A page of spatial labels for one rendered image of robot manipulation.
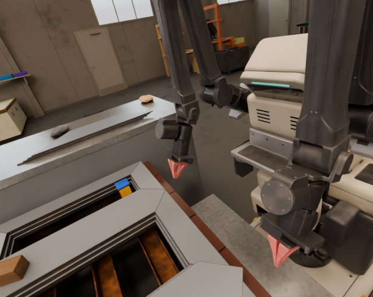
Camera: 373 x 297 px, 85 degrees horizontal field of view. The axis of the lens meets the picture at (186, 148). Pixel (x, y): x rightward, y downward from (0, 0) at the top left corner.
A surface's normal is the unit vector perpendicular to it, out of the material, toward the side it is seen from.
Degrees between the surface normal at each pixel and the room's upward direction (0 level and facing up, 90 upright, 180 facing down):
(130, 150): 90
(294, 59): 42
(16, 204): 90
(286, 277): 0
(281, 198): 64
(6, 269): 0
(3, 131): 90
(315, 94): 90
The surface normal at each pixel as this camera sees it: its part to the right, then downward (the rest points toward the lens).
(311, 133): -0.82, 0.42
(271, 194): -0.82, 0.00
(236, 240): -0.19, -0.85
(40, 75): 0.54, 0.32
